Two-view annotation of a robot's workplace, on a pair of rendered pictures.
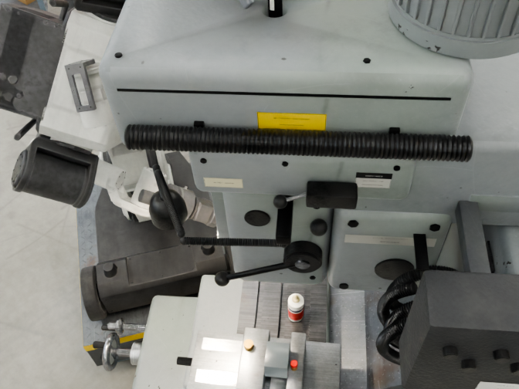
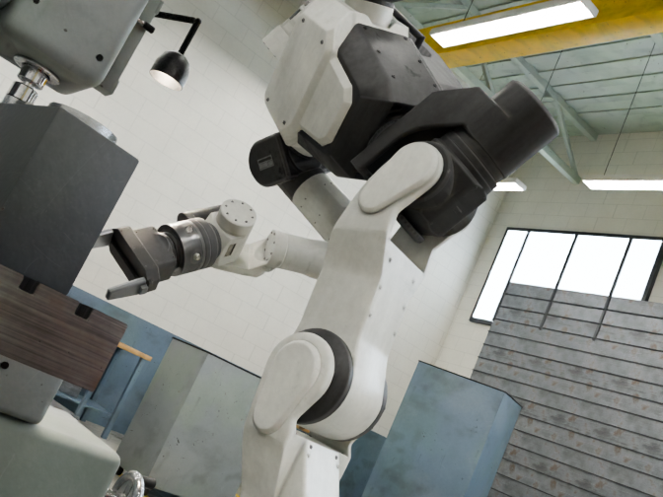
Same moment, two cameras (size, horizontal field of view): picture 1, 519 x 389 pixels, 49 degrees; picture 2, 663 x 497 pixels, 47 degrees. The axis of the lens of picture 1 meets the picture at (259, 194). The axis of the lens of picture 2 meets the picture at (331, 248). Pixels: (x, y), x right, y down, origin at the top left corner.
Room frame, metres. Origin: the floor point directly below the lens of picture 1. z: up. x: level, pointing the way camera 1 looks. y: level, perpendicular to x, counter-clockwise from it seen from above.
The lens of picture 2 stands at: (2.05, -0.46, 0.95)
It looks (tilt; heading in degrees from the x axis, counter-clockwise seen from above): 12 degrees up; 138
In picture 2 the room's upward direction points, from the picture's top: 25 degrees clockwise
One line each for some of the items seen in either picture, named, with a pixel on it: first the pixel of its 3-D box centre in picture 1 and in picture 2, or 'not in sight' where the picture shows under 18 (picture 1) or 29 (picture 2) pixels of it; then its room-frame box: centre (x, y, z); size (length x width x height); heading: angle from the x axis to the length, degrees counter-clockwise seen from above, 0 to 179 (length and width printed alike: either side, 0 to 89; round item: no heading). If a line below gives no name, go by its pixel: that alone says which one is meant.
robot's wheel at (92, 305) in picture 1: (93, 292); not in sight; (1.06, 0.63, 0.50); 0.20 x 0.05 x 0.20; 11
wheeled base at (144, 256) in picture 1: (152, 211); not in sight; (1.34, 0.41, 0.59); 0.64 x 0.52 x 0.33; 11
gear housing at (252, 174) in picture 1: (303, 123); not in sight; (0.67, -0.08, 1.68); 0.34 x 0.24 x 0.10; 82
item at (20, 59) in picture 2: not in sight; (36, 69); (0.67, -0.04, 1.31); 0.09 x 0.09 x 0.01
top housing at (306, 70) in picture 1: (286, 57); not in sight; (0.67, -0.05, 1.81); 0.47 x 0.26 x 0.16; 82
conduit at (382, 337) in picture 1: (429, 306); not in sight; (0.44, -0.27, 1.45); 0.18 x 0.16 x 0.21; 82
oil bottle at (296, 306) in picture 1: (296, 306); not in sight; (0.68, -0.07, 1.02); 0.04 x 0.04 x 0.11
